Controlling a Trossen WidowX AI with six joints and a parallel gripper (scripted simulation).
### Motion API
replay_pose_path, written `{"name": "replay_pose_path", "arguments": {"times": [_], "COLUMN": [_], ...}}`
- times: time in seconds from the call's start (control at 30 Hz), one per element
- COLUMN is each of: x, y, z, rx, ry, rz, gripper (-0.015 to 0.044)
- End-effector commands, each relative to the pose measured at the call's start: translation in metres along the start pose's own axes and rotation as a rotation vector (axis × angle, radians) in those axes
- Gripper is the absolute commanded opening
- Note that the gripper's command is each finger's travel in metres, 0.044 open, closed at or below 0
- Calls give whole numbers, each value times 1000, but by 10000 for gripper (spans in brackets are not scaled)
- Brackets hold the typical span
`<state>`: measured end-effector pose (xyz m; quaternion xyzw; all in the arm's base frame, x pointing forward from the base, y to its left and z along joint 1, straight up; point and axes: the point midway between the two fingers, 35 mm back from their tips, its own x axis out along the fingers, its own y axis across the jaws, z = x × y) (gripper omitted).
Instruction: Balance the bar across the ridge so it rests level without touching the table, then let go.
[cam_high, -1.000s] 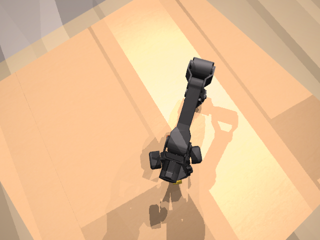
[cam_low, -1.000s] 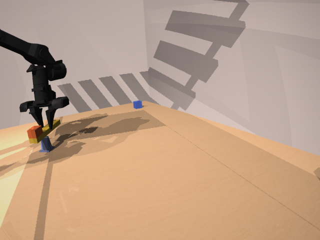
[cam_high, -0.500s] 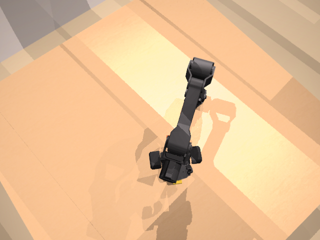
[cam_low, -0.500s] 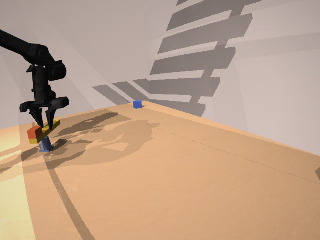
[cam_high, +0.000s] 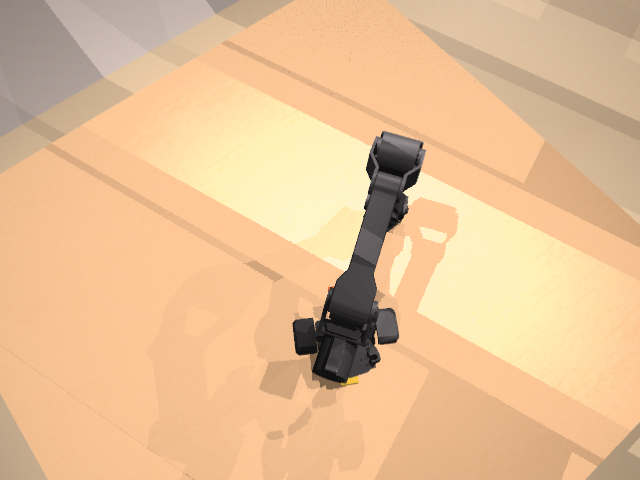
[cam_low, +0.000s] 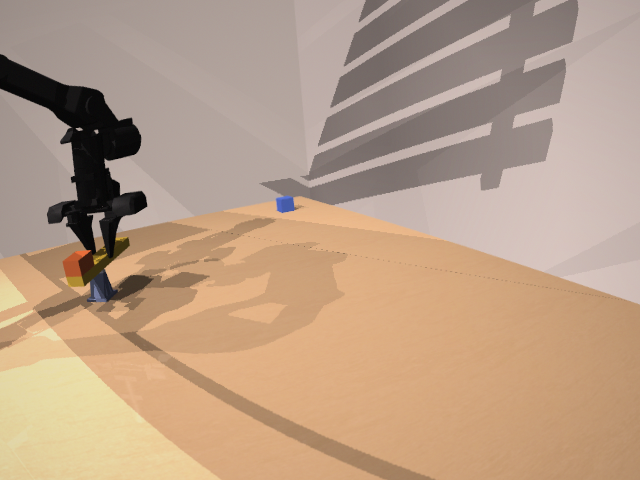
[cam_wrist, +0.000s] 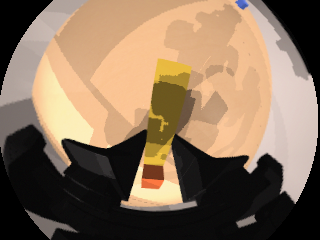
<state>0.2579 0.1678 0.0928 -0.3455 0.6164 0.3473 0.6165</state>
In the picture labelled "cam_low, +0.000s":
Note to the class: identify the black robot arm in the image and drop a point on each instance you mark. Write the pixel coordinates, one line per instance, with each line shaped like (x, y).
(78, 107)

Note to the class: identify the yellow bar with orange block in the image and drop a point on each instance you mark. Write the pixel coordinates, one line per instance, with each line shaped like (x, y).
(81, 266)

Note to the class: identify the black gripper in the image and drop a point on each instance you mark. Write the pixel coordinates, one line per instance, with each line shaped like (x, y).
(93, 197)

